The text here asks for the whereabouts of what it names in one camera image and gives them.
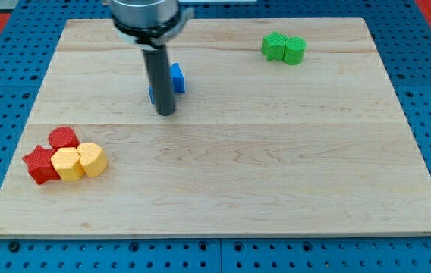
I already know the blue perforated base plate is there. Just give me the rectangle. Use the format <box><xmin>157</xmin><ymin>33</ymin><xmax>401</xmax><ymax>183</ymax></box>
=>
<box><xmin>0</xmin><ymin>0</ymin><xmax>431</xmax><ymax>272</ymax></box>

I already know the yellow heart block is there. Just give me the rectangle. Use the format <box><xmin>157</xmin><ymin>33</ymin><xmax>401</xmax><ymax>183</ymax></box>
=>
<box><xmin>77</xmin><ymin>143</ymin><xmax>109</xmax><ymax>177</ymax></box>

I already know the blue block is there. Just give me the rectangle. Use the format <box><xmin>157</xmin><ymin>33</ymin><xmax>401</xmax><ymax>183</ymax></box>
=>
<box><xmin>148</xmin><ymin>62</ymin><xmax>186</xmax><ymax>105</ymax></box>

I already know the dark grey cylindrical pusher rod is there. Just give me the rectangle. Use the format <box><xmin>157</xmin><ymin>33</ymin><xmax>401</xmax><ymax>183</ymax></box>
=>
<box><xmin>142</xmin><ymin>46</ymin><xmax>176</xmax><ymax>116</ymax></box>

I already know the red star block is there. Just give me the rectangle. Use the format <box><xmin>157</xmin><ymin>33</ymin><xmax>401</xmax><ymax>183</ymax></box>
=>
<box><xmin>22</xmin><ymin>145</ymin><xmax>60</xmax><ymax>185</ymax></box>

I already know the yellow hexagon block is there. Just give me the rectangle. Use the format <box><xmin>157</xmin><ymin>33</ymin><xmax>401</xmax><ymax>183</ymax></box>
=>
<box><xmin>51</xmin><ymin>147</ymin><xmax>85</xmax><ymax>182</ymax></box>

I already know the red circle block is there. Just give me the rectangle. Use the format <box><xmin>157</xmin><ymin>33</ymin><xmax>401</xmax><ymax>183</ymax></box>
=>
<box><xmin>48</xmin><ymin>126</ymin><xmax>80</xmax><ymax>150</ymax></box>

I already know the wooden board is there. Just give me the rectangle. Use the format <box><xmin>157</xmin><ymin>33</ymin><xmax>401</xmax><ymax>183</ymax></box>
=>
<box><xmin>0</xmin><ymin>18</ymin><xmax>431</xmax><ymax>239</ymax></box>

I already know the green circle block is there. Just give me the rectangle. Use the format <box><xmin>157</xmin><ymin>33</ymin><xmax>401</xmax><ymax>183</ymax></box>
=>
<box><xmin>283</xmin><ymin>36</ymin><xmax>307</xmax><ymax>65</ymax></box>

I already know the green star block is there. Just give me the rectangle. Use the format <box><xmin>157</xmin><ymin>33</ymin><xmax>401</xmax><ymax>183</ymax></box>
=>
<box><xmin>261</xmin><ymin>31</ymin><xmax>288</xmax><ymax>61</ymax></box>

